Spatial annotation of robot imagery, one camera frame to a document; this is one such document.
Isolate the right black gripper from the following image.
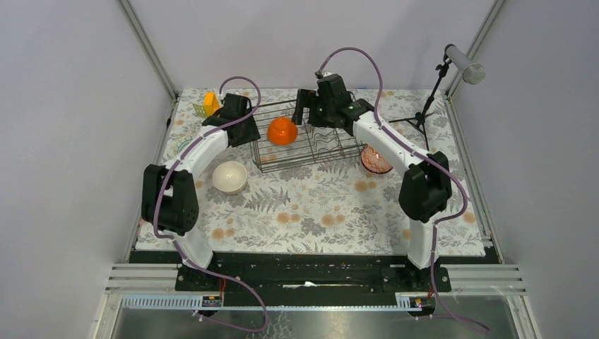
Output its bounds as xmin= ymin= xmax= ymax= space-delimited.
xmin=291 ymin=90 xmax=334 ymax=129

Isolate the orange bowl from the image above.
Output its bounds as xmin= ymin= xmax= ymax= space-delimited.
xmin=267 ymin=117 xmax=298 ymax=145

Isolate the beige bowl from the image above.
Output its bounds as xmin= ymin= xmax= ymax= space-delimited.
xmin=212 ymin=161 xmax=249 ymax=194

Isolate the blue zigzag pattern bowl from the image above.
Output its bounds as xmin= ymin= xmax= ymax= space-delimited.
xmin=360 ymin=145 xmax=393 ymax=174

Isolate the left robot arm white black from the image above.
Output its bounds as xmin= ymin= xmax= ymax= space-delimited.
xmin=141 ymin=93 xmax=259 ymax=290

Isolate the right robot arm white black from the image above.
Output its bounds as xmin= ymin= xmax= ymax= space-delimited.
xmin=292 ymin=73 xmax=452 ymax=291

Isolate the orange yellow block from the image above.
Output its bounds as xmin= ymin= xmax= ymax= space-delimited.
xmin=202 ymin=92 xmax=220 ymax=117

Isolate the black microphone tripod stand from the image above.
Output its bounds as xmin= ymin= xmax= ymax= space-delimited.
xmin=389 ymin=56 xmax=452 ymax=150

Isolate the floral patterned table mat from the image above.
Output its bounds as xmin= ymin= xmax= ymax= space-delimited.
xmin=162 ymin=88 xmax=485 ymax=256

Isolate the silver microphone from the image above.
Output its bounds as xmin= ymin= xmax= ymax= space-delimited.
xmin=444 ymin=44 xmax=486 ymax=85

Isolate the black wire dish rack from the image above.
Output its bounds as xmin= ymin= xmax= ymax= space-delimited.
xmin=249 ymin=100 xmax=365 ymax=172

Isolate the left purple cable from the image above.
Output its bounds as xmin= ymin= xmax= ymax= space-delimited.
xmin=153 ymin=76 xmax=271 ymax=334

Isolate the purple cable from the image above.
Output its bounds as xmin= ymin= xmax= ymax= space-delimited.
xmin=315 ymin=47 xmax=492 ymax=334
xmin=153 ymin=76 xmax=271 ymax=334

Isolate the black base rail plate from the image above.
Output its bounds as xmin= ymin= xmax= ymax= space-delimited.
xmin=129 ymin=251 xmax=451 ymax=307

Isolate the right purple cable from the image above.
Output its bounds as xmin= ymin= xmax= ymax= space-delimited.
xmin=315 ymin=47 xmax=492 ymax=334

